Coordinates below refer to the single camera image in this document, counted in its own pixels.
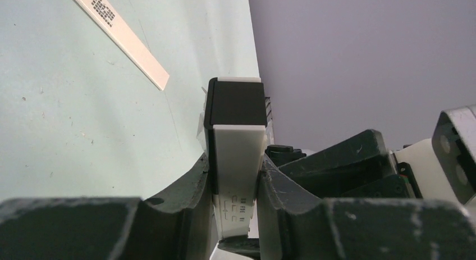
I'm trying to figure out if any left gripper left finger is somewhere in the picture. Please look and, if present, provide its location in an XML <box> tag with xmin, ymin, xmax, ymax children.
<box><xmin>1</xmin><ymin>156</ymin><xmax>212</xmax><ymax>259</ymax></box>

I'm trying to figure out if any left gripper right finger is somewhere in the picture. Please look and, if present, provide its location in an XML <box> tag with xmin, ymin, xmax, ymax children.
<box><xmin>257</xmin><ymin>159</ymin><xmax>475</xmax><ymax>259</ymax></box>

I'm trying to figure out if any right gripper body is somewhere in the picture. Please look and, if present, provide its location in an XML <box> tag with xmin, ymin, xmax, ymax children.
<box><xmin>265</xmin><ymin>129</ymin><xmax>422</xmax><ymax>198</ymax></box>

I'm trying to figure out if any white remote control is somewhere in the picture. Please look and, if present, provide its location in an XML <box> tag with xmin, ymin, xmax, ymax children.
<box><xmin>203</xmin><ymin>77</ymin><xmax>267</xmax><ymax>240</ymax></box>

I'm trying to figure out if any white battery cover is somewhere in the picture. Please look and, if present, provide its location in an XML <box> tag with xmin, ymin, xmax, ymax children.
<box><xmin>74</xmin><ymin>0</ymin><xmax>170</xmax><ymax>91</ymax></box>

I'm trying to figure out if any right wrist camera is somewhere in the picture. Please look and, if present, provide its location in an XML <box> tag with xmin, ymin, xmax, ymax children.
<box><xmin>394</xmin><ymin>104</ymin><xmax>476</xmax><ymax>206</ymax></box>

